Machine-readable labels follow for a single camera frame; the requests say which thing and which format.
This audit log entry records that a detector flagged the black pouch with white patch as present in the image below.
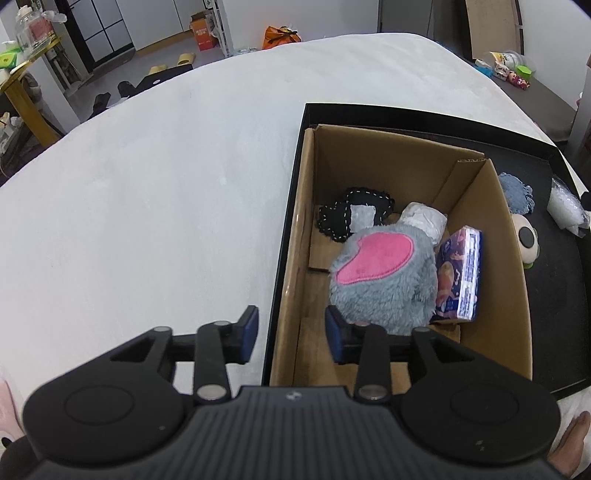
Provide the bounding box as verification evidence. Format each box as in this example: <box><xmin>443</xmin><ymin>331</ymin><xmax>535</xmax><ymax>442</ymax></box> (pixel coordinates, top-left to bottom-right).
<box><xmin>316</xmin><ymin>187</ymin><xmax>397</xmax><ymax>243</ymax></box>

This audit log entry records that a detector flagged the blue tissue pack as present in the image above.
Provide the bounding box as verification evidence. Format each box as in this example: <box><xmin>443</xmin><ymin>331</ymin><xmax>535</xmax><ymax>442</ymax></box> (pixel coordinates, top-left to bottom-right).
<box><xmin>429</xmin><ymin>226</ymin><xmax>484</xmax><ymax>324</ymax></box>

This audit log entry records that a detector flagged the black framed brown board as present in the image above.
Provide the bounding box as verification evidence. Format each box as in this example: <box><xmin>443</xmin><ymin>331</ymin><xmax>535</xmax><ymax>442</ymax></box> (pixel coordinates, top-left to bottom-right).
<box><xmin>455</xmin><ymin>0</ymin><xmax>528</xmax><ymax>62</ymax></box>

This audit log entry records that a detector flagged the black shallow tray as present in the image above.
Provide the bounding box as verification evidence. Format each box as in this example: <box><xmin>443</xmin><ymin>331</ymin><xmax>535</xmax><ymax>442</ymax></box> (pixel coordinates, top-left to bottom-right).
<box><xmin>261</xmin><ymin>102</ymin><xmax>591</xmax><ymax>400</ymax></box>

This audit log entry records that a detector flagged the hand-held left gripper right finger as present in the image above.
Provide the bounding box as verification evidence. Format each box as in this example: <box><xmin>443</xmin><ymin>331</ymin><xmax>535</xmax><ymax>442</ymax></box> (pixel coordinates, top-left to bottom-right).
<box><xmin>324</xmin><ymin>305</ymin><xmax>482</xmax><ymax>401</ymax></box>

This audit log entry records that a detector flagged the white narrow rack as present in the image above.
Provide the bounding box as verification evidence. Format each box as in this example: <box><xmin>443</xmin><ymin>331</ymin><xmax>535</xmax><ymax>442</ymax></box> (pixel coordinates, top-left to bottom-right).
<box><xmin>210</xmin><ymin>0</ymin><xmax>234</xmax><ymax>59</ymax></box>

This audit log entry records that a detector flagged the black laptop bag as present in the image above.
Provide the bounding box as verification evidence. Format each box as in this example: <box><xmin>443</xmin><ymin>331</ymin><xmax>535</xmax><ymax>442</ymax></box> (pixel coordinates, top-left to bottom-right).
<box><xmin>134</xmin><ymin>65</ymin><xmax>193</xmax><ymax>91</ymax></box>

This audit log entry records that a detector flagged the black framed glass partition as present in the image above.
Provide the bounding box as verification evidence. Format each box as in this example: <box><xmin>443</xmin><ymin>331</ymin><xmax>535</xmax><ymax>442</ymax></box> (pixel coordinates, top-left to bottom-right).
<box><xmin>60</xmin><ymin>0</ymin><xmax>136</xmax><ymax>71</ymax></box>

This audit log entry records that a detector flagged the clear bag of white filling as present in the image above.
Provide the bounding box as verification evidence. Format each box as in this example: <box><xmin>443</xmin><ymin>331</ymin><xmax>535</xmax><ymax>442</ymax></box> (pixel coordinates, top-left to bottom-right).
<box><xmin>547</xmin><ymin>176</ymin><xmax>591</xmax><ymax>239</ymax></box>

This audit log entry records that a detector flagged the pink fleece garment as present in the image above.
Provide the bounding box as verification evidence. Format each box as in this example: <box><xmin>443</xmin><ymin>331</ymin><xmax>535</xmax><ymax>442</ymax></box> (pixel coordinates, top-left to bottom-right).
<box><xmin>0</xmin><ymin>378</ymin><xmax>25</xmax><ymax>445</ymax></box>

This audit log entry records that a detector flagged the blue-grey knitted piece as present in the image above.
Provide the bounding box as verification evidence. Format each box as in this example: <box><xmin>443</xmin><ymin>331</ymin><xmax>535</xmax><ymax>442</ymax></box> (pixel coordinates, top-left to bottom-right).
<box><xmin>499</xmin><ymin>172</ymin><xmax>536</xmax><ymax>216</ymax></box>

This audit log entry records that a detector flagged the grey bench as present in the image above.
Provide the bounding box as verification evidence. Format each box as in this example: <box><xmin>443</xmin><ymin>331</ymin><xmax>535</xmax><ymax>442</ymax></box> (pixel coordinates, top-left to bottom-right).
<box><xmin>471</xmin><ymin>60</ymin><xmax>581</xmax><ymax>145</ymax></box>

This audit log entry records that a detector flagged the white soft wad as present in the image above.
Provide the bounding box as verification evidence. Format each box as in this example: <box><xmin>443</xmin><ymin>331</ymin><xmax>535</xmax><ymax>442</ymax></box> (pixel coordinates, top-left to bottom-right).
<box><xmin>399</xmin><ymin>201</ymin><xmax>449</xmax><ymax>243</ymax></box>

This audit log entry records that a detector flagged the round white plush black spot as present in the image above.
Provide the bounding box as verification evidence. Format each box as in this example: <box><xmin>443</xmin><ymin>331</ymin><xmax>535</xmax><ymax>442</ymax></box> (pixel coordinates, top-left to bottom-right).
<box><xmin>510</xmin><ymin>212</ymin><xmax>541</xmax><ymax>269</ymax></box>

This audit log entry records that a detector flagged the white snack cup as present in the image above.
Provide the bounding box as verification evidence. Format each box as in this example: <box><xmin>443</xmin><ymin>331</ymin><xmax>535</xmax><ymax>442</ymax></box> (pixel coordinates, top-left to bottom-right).
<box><xmin>489</xmin><ymin>48</ymin><xmax>527</xmax><ymax>70</ymax></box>

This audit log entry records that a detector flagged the glass jar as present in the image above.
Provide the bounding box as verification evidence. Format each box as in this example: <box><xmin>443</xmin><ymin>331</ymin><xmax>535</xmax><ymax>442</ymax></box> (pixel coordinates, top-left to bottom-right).
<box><xmin>14</xmin><ymin>4</ymin><xmax>54</xmax><ymax>49</ymax></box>

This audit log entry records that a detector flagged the orange cardboard box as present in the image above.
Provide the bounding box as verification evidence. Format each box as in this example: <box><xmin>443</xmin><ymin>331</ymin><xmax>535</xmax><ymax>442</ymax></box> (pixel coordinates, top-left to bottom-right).
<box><xmin>191</xmin><ymin>11</ymin><xmax>218</xmax><ymax>52</ymax></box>

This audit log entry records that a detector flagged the yellow wooden table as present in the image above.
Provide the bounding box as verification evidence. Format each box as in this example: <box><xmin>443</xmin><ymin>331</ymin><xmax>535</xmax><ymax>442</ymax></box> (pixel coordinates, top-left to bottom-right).
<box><xmin>0</xmin><ymin>34</ymin><xmax>64</xmax><ymax>145</ymax></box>

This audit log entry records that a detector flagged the orange bag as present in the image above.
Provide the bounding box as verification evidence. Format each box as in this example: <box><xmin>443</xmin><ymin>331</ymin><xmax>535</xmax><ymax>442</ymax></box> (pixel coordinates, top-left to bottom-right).
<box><xmin>262</xmin><ymin>25</ymin><xmax>302</xmax><ymax>51</ymax></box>

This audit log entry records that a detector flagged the brown cardboard box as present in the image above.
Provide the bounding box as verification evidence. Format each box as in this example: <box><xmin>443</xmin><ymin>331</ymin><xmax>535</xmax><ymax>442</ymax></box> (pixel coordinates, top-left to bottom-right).
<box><xmin>269</xmin><ymin>124</ymin><xmax>534</xmax><ymax>389</ymax></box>

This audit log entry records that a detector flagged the person's bare leg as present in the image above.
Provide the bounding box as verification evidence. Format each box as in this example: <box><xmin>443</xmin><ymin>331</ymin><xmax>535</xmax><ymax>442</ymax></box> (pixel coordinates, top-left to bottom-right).
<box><xmin>549</xmin><ymin>410</ymin><xmax>591</xmax><ymax>479</ymax></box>

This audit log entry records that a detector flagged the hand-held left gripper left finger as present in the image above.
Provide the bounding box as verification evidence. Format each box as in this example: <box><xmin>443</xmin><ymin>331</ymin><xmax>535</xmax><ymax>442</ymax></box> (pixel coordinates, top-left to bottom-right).
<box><xmin>108</xmin><ymin>305</ymin><xmax>260</xmax><ymax>401</ymax></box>

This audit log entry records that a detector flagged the grey plush with pink heart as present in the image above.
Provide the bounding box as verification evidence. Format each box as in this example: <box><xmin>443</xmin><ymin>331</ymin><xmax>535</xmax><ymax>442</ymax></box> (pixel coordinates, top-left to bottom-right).
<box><xmin>329</xmin><ymin>217</ymin><xmax>439</xmax><ymax>337</ymax></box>

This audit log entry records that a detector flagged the black desk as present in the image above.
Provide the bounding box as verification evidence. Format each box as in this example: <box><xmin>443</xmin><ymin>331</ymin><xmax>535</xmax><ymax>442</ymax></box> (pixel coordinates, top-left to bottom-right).
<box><xmin>569</xmin><ymin>90</ymin><xmax>591</xmax><ymax>160</ymax></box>

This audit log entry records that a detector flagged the grey leaning panel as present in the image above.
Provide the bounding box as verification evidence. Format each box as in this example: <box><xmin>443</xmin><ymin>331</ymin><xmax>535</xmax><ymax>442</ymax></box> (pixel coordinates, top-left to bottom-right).
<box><xmin>378</xmin><ymin>0</ymin><xmax>462</xmax><ymax>36</ymax></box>

